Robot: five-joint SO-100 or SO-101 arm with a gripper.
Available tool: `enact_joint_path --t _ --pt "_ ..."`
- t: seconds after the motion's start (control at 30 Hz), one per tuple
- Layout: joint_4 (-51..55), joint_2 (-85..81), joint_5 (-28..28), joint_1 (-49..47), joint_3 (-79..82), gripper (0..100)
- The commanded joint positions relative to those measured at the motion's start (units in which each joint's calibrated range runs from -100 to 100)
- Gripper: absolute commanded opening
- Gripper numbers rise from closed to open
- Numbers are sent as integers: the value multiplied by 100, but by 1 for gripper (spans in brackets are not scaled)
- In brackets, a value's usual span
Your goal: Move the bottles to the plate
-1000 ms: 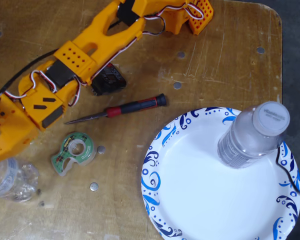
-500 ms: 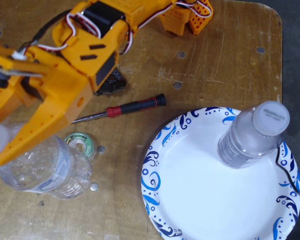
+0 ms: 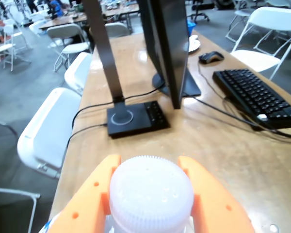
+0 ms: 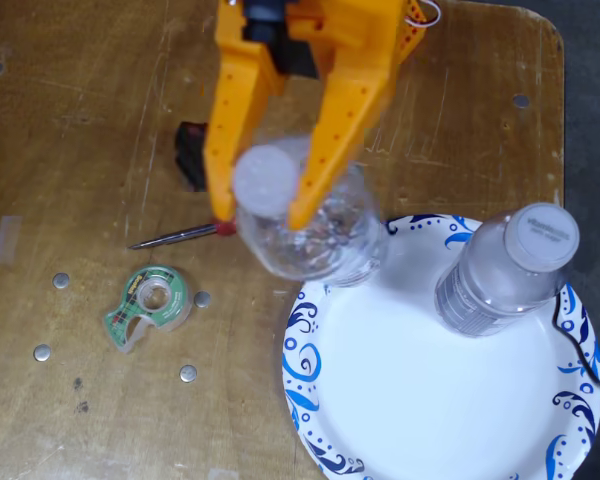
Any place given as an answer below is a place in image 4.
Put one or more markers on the red black screwdriver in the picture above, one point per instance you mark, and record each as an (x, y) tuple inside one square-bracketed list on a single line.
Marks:
[(180, 235)]

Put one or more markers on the green tape dispenser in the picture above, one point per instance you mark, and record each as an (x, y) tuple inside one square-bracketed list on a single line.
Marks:
[(172, 300)]

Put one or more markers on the clear drinking water bottle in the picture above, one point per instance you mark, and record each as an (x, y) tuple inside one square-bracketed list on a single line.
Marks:
[(310, 250)]

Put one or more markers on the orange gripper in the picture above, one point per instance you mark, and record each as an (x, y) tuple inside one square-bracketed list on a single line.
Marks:
[(236, 95)]

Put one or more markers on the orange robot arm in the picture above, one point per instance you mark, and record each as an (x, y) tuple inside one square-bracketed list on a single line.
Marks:
[(414, 35)]

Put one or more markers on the clear tape strip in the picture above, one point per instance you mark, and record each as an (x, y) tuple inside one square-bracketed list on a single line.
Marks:
[(6, 240)]

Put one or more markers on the blue floral paper plate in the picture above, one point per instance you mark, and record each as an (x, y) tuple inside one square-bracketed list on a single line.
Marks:
[(405, 375)]

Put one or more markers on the vitamin water bottle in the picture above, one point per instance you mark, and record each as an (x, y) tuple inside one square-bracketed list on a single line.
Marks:
[(485, 305)]

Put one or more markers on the black battery pack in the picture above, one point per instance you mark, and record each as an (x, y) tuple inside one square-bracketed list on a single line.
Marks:
[(190, 155)]

